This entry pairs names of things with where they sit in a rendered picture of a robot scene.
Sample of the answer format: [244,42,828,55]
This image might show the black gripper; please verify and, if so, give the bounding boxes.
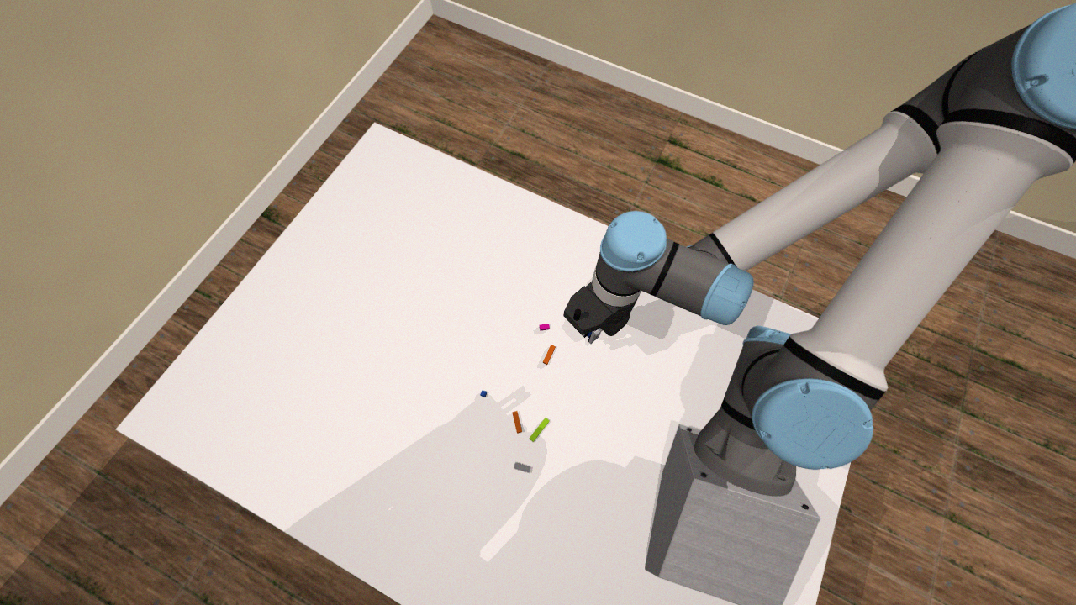
[563,266,641,344]

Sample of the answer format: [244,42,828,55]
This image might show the lime green rod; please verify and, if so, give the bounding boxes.
[529,418,550,442]

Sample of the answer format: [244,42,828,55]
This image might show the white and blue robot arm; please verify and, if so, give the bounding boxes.
[596,3,1076,497]

